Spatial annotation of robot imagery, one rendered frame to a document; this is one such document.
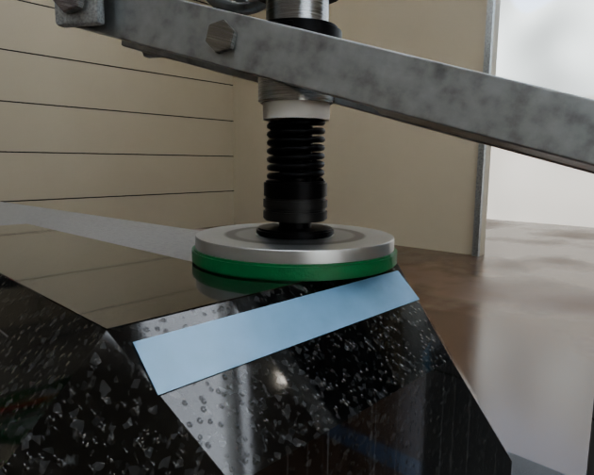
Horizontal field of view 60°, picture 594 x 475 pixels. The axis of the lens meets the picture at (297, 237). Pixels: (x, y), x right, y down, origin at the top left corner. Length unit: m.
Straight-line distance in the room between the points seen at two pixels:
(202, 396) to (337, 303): 0.17
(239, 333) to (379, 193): 5.69
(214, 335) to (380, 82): 0.26
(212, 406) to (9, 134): 5.79
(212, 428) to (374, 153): 5.80
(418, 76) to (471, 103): 0.05
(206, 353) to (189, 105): 6.88
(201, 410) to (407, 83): 0.32
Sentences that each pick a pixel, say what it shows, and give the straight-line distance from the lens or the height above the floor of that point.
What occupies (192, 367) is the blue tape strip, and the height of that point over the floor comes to 0.79.
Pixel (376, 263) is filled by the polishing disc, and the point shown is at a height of 0.83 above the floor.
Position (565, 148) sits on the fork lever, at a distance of 0.48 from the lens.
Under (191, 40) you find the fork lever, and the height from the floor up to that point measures 1.04.
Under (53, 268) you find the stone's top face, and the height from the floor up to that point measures 0.82.
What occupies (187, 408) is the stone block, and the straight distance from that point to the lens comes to 0.34.
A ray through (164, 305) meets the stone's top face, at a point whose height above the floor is 0.82.
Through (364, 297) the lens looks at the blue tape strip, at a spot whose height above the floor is 0.80.
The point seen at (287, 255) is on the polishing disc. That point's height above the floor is 0.85.
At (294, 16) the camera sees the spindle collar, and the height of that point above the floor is 1.07.
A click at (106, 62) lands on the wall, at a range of 6.61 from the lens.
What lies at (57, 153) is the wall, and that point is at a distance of 6.25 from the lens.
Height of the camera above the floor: 0.93
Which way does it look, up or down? 8 degrees down
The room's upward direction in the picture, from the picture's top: 1 degrees clockwise
